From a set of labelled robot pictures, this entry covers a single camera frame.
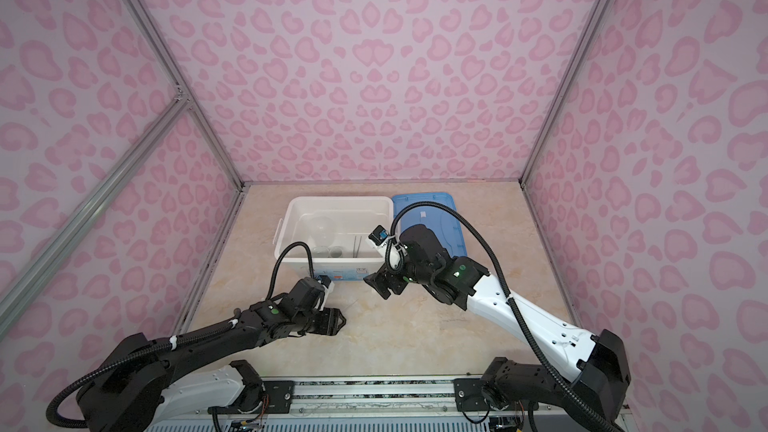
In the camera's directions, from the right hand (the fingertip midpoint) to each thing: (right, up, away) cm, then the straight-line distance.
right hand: (378, 264), depth 72 cm
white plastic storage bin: (-15, +6, +29) cm, 33 cm away
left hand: (-11, -17, +12) cm, 24 cm away
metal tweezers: (-9, -2, +27) cm, 29 cm away
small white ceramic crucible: (-15, -1, +27) cm, 31 cm away
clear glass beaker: (-21, +6, +28) cm, 36 cm away
